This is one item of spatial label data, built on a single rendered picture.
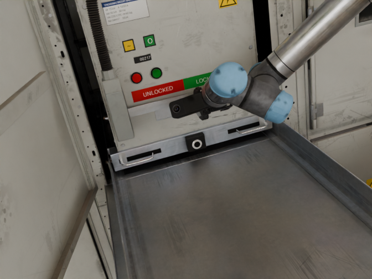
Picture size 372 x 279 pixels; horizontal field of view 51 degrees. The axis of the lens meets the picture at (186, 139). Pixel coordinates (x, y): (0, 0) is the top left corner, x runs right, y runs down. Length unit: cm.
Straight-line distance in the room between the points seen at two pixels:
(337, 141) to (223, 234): 64
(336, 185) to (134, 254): 53
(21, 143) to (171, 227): 40
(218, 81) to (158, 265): 42
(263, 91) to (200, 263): 40
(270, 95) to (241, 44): 38
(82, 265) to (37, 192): 50
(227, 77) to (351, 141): 74
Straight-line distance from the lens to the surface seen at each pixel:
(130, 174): 126
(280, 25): 123
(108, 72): 106
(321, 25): 97
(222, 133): 128
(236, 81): 85
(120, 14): 114
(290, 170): 115
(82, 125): 116
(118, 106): 107
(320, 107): 135
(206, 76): 122
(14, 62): 96
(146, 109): 116
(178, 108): 103
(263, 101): 88
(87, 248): 135
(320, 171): 114
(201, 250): 92
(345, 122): 146
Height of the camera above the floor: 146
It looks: 26 degrees down
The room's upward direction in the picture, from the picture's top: 11 degrees counter-clockwise
